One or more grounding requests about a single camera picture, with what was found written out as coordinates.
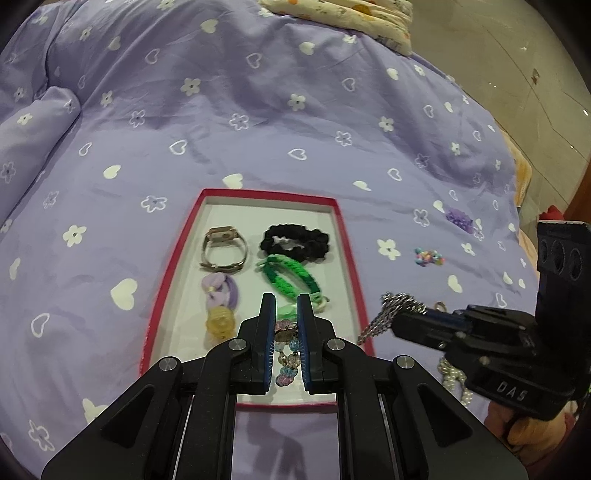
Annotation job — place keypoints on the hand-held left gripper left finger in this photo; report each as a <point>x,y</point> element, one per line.
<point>268,341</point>

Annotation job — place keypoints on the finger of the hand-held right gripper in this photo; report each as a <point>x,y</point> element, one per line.
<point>415,330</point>
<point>441,315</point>

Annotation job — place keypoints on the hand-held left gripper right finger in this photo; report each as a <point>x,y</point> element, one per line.
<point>304,341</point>

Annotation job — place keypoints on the black scrunchie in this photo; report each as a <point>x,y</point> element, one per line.
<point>314,242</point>

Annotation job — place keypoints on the silver wrist watch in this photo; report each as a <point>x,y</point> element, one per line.
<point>219,234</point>

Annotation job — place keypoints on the red jewelry tray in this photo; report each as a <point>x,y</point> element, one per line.
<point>240,217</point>

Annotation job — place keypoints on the person's right hand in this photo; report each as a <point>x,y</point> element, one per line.
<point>540,436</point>

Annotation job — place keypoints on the purple flower hair clip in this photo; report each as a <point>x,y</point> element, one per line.
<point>459,219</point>

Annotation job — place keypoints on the red fabric item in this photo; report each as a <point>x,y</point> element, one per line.
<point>552,214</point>

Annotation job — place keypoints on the orange blanket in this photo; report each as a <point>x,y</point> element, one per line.
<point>519,170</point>

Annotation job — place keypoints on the purple flower print quilt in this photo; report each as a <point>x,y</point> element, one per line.
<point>138,115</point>

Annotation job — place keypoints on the cream floral pillow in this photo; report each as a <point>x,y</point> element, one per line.
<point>351,18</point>

